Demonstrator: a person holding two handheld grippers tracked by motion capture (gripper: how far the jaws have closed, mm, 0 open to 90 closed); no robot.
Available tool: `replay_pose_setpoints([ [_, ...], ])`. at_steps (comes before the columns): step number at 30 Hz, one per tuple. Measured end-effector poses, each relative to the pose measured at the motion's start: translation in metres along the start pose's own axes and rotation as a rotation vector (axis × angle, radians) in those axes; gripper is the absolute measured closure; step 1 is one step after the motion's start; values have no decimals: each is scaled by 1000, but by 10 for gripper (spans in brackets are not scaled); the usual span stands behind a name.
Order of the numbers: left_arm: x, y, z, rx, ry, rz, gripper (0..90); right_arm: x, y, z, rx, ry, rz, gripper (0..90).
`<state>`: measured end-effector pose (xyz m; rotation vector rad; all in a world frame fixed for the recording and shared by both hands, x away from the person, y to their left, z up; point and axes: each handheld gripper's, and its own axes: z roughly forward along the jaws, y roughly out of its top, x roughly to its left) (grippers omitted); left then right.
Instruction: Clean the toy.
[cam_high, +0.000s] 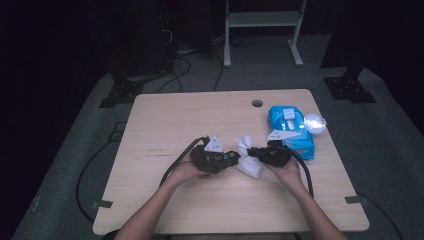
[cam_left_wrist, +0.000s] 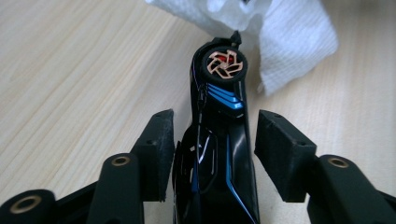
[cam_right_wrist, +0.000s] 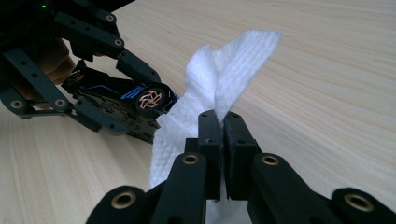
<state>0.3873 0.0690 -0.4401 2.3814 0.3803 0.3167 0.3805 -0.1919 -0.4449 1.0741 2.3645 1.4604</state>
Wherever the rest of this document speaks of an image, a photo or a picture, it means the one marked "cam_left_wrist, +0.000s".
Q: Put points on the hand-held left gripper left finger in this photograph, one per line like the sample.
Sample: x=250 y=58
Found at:
x=155 y=155

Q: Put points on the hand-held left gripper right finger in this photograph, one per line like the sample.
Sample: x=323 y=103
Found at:
x=286 y=161

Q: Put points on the blue and black toy car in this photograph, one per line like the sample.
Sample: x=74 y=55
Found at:
x=218 y=161

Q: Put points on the white wet wipe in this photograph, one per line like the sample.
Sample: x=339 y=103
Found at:
x=295 y=40

